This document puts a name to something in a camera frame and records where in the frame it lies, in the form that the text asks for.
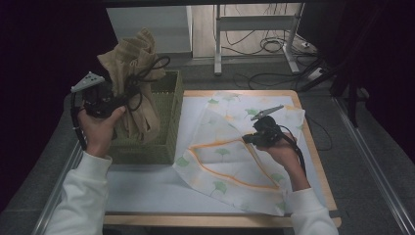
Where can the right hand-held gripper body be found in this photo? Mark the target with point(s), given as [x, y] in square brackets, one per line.
[269, 130]

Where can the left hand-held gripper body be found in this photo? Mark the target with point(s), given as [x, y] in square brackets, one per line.
[98, 101]

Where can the leaf-printed fabric bag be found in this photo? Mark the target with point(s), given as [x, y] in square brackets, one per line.
[228, 156]

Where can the beige cloth garment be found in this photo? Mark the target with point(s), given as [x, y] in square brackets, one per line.
[130, 52]

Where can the green woven basket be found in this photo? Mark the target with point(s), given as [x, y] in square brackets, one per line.
[173, 130]

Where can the person's right hand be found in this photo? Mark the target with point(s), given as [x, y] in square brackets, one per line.
[285, 156]

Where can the person's left hand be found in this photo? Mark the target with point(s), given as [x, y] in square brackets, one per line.
[98, 133]

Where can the white cabinet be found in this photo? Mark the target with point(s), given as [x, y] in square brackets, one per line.
[150, 29]

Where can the white power strip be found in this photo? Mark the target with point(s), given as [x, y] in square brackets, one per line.
[315, 74]

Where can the black stand leg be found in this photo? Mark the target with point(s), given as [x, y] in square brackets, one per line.
[351, 104]

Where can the white table mat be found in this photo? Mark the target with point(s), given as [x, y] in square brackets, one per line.
[147, 192]

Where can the metal floor rail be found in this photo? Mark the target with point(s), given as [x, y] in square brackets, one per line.
[58, 186]
[372, 163]

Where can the white metal stand frame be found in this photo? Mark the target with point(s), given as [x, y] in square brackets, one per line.
[254, 23]

